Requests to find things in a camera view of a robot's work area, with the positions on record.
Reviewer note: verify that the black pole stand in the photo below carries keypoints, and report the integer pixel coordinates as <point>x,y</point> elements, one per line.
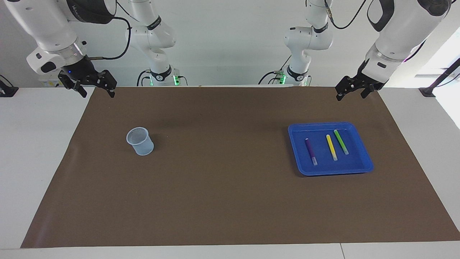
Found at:
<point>427,92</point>

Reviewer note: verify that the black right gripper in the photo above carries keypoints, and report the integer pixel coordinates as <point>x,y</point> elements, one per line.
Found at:
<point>81,70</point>

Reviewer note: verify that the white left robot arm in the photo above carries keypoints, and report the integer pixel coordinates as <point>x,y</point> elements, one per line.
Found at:
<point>402,28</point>

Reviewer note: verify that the brown table mat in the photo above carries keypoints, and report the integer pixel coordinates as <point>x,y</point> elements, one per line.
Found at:
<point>230,198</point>

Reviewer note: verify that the purple pen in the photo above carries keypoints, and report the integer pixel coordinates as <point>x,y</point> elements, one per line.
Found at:
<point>310,150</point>

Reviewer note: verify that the yellow pen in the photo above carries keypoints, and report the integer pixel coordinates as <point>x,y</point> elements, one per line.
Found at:
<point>331,145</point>

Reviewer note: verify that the clear plastic cup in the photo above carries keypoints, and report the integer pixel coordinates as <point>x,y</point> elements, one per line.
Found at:
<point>143,147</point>

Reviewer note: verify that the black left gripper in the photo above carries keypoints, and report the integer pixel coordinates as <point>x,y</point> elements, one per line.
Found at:
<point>364,77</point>

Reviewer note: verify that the white power box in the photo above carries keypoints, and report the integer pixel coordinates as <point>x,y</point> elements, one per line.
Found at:
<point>46,82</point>

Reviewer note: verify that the green pen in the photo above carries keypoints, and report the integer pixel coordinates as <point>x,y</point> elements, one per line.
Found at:
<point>340,141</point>

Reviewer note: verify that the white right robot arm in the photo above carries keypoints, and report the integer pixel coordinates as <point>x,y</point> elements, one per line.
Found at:
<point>46,25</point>

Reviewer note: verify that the blue plastic tray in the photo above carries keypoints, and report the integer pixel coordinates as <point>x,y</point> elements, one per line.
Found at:
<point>354,163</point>

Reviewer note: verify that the black table clamp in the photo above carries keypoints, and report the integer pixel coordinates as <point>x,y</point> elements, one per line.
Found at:
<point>9,91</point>

